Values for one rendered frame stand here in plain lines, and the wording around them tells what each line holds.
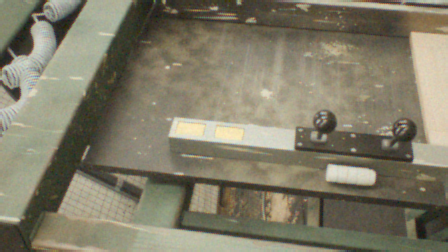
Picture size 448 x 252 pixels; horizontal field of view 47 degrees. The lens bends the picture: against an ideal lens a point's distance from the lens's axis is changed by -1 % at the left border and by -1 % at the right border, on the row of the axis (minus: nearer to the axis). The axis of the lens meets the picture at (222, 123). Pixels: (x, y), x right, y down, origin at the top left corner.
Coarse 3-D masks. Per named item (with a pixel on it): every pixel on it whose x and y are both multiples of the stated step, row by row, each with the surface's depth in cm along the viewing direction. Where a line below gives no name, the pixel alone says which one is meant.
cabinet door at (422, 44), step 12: (420, 36) 116; (432, 36) 116; (444, 36) 116; (420, 48) 113; (432, 48) 113; (444, 48) 113; (420, 60) 110; (432, 60) 110; (444, 60) 111; (420, 72) 107; (432, 72) 107; (444, 72) 107; (420, 84) 105; (432, 84) 105; (444, 84) 105; (420, 96) 104; (432, 96) 102; (444, 96) 102; (432, 108) 100; (444, 108) 100; (432, 120) 97; (444, 120) 97; (432, 132) 95; (444, 132) 95; (444, 144) 93
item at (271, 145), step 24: (192, 120) 95; (192, 144) 92; (216, 144) 91; (240, 144) 91; (264, 144) 90; (288, 144) 90; (432, 144) 90; (384, 168) 89; (408, 168) 88; (432, 168) 87
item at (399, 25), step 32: (160, 0) 122; (192, 0) 121; (224, 0) 120; (256, 0) 118; (288, 0) 117; (320, 0) 117; (352, 0) 119; (384, 0) 118; (416, 0) 117; (384, 32) 119
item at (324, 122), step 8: (320, 112) 79; (328, 112) 79; (312, 120) 80; (320, 120) 78; (328, 120) 78; (336, 120) 79; (320, 128) 79; (328, 128) 78; (312, 136) 89; (320, 136) 87
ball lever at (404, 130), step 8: (400, 120) 78; (408, 120) 78; (392, 128) 79; (400, 128) 77; (408, 128) 77; (416, 128) 77; (400, 136) 77; (408, 136) 77; (384, 144) 88; (392, 144) 86
